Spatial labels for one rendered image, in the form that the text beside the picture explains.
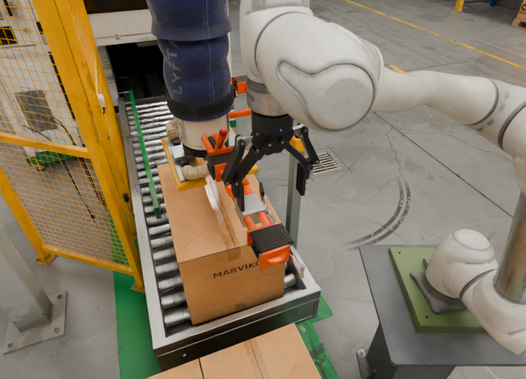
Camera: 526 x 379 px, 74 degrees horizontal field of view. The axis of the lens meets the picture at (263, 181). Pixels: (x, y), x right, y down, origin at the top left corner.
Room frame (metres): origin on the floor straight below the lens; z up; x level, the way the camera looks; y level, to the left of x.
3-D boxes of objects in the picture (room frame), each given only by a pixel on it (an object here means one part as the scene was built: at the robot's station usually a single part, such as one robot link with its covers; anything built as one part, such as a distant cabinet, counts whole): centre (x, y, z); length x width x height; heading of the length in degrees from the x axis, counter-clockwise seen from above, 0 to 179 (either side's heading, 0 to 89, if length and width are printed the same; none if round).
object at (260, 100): (0.56, -0.02, 1.64); 0.09 x 0.09 x 0.06
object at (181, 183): (1.07, 0.30, 1.16); 0.34 x 0.10 x 0.05; 22
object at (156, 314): (1.74, 0.81, 0.50); 2.31 x 0.05 x 0.19; 21
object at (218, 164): (0.88, 0.12, 1.27); 0.10 x 0.08 x 0.06; 112
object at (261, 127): (0.56, -0.02, 1.57); 0.08 x 0.07 x 0.09; 111
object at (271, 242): (0.55, -0.01, 1.27); 0.08 x 0.07 x 0.05; 22
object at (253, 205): (0.68, 0.03, 1.26); 0.07 x 0.07 x 0.04; 22
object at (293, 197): (1.49, -0.17, 0.50); 0.07 x 0.07 x 1.00; 21
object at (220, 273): (1.10, 0.20, 0.75); 0.60 x 0.40 x 0.40; 20
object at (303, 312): (0.77, 0.08, 0.48); 0.70 x 0.03 x 0.15; 111
